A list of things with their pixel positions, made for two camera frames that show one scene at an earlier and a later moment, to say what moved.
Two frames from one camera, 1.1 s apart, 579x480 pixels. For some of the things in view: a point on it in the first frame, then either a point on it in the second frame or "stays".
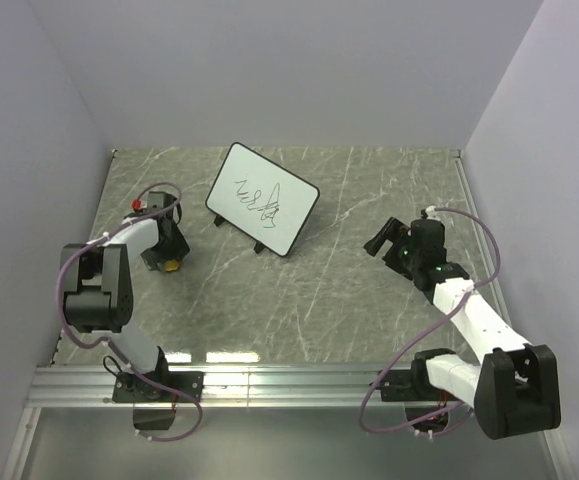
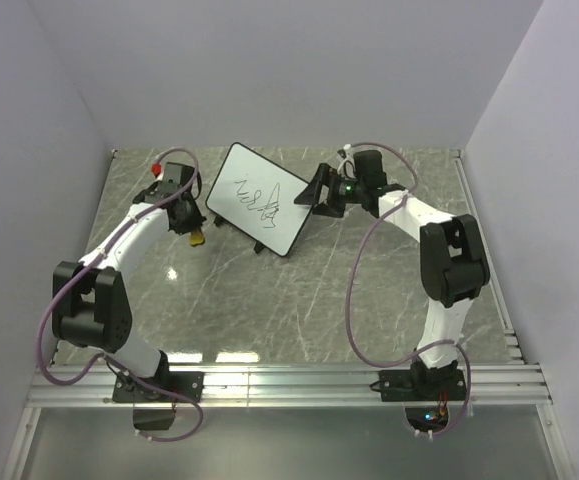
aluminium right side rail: x=481 y=239 stays
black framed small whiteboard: x=260 y=200 stays
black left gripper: x=177 y=249 to x=194 y=224
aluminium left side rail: x=18 y=455 stays
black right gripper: x=392 y=230 to x=324 y=176
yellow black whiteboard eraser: x=171 y=265 to x=196 y=238
